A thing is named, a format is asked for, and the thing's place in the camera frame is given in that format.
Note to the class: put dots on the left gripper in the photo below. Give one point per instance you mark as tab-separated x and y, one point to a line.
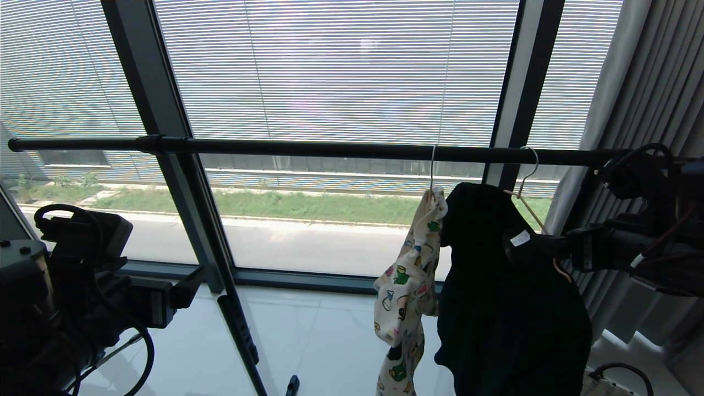
137	302

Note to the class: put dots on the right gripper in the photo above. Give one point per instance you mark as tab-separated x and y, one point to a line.
605	247

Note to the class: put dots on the pink clothes hanger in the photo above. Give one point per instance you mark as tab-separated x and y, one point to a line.
433	170
529	206

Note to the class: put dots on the black garment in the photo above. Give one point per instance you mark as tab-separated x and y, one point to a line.
506	319

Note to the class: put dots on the cream printed garment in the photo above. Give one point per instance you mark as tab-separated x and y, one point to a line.
404	297

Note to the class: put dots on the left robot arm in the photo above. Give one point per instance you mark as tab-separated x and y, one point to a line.
27	330

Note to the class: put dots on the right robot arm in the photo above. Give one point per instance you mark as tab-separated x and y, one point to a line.
676	258

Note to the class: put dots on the white laundry basket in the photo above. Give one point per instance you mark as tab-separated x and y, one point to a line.
597	388

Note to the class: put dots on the black clothes rack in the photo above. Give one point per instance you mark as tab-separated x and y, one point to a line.
330	149

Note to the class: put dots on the brown curtain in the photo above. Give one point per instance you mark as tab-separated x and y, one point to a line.
649	71

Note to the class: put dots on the window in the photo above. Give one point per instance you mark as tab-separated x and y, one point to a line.
341	66

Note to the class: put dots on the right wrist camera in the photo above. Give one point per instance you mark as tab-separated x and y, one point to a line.
632	179

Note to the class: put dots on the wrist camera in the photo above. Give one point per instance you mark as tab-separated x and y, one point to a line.
632	179
104	234

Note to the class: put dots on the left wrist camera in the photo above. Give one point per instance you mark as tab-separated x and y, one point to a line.
104	234

